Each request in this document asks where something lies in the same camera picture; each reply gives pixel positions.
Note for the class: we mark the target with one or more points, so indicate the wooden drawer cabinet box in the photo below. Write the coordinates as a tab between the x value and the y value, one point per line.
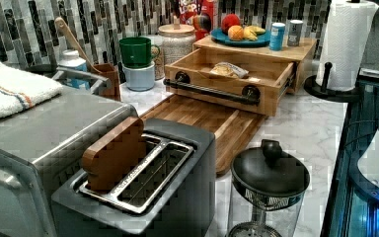
302	55

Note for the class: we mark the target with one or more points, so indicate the green mug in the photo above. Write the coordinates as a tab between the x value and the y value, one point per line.
137	52

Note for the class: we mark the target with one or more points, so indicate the white paper towel roll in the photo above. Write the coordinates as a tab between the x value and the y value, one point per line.
344	42

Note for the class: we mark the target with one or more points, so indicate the wooden spoon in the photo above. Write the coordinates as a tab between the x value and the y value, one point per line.
63	27

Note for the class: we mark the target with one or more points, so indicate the brown toy bread slice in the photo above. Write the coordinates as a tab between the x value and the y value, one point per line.
114	155

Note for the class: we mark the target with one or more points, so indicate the red cereal box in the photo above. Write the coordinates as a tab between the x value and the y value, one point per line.
200	14

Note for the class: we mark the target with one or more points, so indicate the wrapped sandwich packet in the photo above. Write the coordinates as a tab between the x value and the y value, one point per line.
229	70

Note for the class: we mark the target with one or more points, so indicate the orange fruit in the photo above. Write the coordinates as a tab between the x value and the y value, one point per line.
236	33

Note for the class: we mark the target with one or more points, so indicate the brown utensil holder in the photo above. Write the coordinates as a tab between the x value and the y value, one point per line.
108	71

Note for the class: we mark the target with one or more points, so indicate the wooden cutting board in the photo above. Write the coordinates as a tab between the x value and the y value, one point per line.
233	128

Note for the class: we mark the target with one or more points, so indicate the black paper towel holder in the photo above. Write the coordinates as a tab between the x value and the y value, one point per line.
323	92

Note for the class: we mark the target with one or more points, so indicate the blue plate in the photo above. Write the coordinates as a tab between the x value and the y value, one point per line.
262	40

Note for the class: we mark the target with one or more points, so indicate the red apple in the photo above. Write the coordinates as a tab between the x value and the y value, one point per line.
229	21

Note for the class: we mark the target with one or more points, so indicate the yellow banana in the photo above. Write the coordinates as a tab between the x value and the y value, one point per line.
252	32

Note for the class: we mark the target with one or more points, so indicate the grey can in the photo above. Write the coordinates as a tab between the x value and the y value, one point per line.
294	32

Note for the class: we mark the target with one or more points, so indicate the glass jar wooden lid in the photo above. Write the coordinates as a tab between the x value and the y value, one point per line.
177	40

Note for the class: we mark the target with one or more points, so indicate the stainless steel toaster oven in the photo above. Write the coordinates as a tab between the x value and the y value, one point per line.
41	148

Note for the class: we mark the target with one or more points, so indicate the grey two-slot toaster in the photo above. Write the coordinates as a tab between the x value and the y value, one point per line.
171	193

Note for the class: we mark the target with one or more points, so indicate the light blue mug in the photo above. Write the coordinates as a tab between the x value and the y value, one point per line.
140	79

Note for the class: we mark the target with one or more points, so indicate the white striped folded towel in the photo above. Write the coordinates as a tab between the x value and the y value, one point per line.
21	90

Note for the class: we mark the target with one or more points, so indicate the glass french press black lid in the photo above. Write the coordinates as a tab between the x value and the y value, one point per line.
268	186

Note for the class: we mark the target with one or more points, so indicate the wooden drawer with black handle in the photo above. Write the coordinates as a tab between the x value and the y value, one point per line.
258	92

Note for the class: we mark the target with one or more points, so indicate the blue can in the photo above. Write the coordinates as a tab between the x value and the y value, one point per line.
276	36

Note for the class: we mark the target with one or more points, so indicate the white bottle blue label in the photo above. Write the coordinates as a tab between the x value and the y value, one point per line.
71	59

